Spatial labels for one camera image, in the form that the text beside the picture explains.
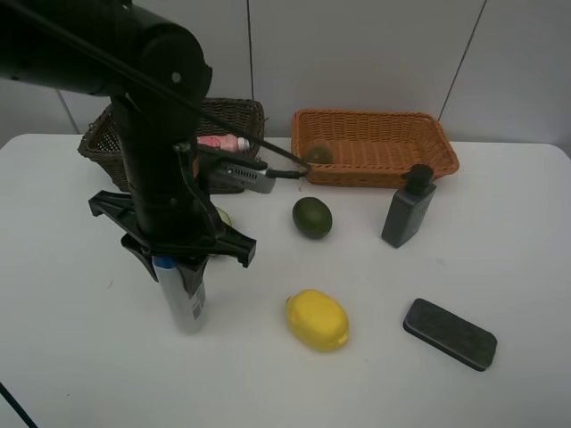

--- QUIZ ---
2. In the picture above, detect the dark brown wicker basket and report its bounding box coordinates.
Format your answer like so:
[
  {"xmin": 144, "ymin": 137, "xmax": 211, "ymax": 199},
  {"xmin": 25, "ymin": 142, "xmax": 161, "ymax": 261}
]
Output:
[{"xmin": 79, "ymin": 98, "xmax": 265, "ymax": 193}]

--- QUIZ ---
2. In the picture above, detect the orange wicker basket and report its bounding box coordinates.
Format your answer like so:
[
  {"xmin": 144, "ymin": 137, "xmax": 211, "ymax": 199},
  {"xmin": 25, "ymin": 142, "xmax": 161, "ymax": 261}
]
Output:
[{"xmin": 291, "ymin": 109, "xmax": 459, "ymax": 188}]

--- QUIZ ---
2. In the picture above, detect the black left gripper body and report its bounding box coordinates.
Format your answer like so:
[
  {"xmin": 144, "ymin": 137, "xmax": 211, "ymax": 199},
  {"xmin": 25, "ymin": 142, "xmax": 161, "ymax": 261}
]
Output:
[{"xmin": 88, "ymin": 191, "xmax": 256, "ymax": 268}]

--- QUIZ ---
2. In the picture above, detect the halved avocado with pit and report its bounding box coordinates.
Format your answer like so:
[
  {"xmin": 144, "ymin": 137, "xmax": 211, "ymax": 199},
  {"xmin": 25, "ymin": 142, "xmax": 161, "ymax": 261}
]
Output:
[{"xmin": 217, "ymin": 207, "xmax": 233, "ymax": 226}]

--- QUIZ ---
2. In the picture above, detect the brown kiwi fruit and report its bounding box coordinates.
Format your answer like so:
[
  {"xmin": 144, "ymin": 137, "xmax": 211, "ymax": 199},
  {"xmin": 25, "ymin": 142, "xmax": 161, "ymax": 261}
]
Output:
[{"xmin": 303, "ymin": 144, "xmax": 334, "ymax": 165}]

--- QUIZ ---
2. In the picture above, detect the dark green whole avocado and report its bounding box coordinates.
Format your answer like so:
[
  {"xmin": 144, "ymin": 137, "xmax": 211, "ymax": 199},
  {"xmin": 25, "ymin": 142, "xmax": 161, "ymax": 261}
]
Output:
[{"xmin": 292, "ymin": 197, "xmax": 333, "ymax": 240}]

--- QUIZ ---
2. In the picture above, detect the white bottle blue cap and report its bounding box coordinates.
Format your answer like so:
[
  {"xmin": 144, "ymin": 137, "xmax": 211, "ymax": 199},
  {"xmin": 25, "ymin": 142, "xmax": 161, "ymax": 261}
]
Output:
[{"xmin": 152, "ymin": 256, "xmax": 205, "ymax": 335}]

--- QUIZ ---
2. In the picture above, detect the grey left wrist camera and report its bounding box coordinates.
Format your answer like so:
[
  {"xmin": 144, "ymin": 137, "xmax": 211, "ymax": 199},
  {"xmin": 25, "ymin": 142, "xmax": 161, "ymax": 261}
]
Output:
[{"xmin": 198, "ymin": 146, "xmax": 276, "ymax": 194}]

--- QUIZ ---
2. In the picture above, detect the dark grey pump bottle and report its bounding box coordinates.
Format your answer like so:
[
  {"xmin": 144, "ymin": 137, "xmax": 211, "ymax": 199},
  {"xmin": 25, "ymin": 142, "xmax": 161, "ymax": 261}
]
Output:
[{"xmin": 381, "ymin": 164, "xmax": 436, "ymax": 248}]

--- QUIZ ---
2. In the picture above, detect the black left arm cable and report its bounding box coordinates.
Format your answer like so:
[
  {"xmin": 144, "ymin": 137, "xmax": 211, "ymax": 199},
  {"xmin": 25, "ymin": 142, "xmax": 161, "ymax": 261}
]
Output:
[{"xmin": 0, "ymin": 0, "xmax": 313, "ymax": 428}]

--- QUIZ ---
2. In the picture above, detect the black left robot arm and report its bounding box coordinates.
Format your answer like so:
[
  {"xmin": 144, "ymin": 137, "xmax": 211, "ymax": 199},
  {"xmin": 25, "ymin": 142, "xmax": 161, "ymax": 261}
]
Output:
[{"xmin": 1, "ymin": 1, "xmax": 256, "ymax": 281}]

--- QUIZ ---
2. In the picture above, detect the yellow lemon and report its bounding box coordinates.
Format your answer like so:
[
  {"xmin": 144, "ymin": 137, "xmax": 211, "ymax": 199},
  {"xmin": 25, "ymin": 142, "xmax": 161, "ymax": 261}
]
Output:
[{"xmin": 285, "ymin": 289, "xmax": 350, "ymax": 352}]

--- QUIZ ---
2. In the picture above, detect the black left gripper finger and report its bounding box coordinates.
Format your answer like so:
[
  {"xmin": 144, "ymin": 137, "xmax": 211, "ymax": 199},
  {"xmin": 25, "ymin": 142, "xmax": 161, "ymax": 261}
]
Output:
[
  {"xmin": 120, "ymin": 235, "xmax": 158, "ymax": 282},
  {"xmin": 176, "ymin": 255, "xmax": 210, "ymax": 295}
]

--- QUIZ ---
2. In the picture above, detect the black whiteboard eraser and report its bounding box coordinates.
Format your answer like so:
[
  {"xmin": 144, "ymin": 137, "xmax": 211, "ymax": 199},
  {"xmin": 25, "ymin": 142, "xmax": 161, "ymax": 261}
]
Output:
[{"xmin": 402, "ymin": 298, "xmax": 498, "ymax": 372}]

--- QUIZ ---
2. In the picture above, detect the pink bottle white cap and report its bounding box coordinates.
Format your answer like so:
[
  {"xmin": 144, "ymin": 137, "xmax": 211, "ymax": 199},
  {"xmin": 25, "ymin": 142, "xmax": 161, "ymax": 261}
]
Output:
[{"xmin": 197, "ymin": 135, "xmax": 251, "ymax": 152}]

